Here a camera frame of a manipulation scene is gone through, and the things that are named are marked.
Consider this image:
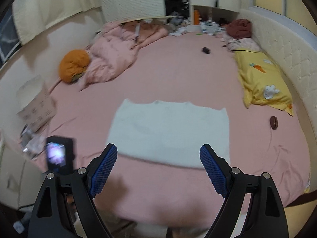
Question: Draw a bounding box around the small brown round object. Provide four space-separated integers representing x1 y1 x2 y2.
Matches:
269 115 278 130

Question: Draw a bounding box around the cardboard box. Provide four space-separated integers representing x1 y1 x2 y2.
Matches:
16 75 56 132

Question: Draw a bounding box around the yellow cartoon pillow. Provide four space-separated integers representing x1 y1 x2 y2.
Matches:
234 49 293 116

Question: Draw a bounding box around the orange plush pillow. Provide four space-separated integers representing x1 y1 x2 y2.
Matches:
59 49 90 83

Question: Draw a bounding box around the cream padded headboard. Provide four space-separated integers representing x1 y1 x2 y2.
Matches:
239 8 317 152

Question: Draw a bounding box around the pink bed sheet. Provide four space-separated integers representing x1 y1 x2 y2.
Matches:
18 31 312 228

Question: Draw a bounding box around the pink pillow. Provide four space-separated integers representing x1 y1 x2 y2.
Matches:
226 38 261 52

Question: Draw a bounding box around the small black box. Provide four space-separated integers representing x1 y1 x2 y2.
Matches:
202 47 211 54

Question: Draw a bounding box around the pink crumpled duvet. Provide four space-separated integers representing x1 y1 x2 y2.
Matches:
78 21 168 90

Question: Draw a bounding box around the dark red garment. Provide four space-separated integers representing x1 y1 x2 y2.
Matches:
226 19 253 40

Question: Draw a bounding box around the cream curtain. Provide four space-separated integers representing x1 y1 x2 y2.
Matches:
12 0 100 45

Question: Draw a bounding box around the orange bottle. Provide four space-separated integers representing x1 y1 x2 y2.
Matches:
193 10 200 25

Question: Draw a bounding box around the white slatted cabinet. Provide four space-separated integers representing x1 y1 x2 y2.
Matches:
95 0 167 23

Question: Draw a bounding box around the black camera with screen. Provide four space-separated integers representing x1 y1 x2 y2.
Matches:
45 135 75 175

